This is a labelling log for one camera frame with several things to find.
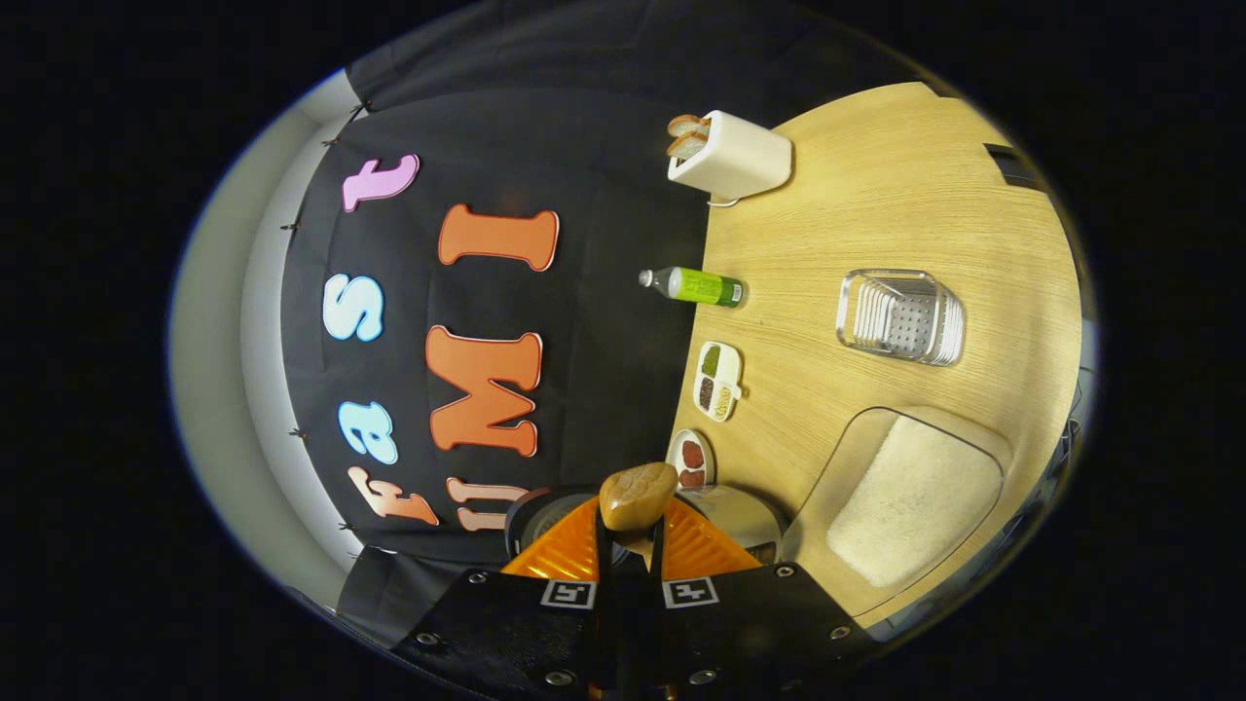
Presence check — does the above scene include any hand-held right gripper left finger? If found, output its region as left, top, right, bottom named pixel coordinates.
left=394, top=495, right=616, bottom=701

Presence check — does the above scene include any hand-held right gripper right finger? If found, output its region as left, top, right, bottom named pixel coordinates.
left=650, top=497, right=877, bottom=701

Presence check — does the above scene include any black rice cooker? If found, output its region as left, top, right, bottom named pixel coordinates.
left=503, top=484, right=788, bottom=571

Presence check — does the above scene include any wooden spoon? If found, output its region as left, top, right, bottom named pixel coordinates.
left=598, top=462, right=679, bottom=566

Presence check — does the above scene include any clear plastic rice container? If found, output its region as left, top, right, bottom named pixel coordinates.
left=782, top=406, right=1015, bottom=616

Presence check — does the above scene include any white rice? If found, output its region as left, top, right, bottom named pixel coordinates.
left=825, top=416, right=1006, bottom=590

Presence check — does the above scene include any clear chopstick holder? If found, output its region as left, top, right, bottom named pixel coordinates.
left=835, top=269, right=967, bottom=368

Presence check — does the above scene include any white round plate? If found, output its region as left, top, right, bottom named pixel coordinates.
left=665, top=428, right=718, bottom=491

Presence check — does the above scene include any white divided bean dish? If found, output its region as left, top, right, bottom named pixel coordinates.
left=692, top=341, right=746, bottom=424

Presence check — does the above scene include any green label drink bottle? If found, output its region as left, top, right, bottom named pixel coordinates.
left=638, top=265, right=749, bottom=310

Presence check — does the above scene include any white toaster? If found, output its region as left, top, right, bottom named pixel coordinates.
left=667, top=110, right=794, bottom=203

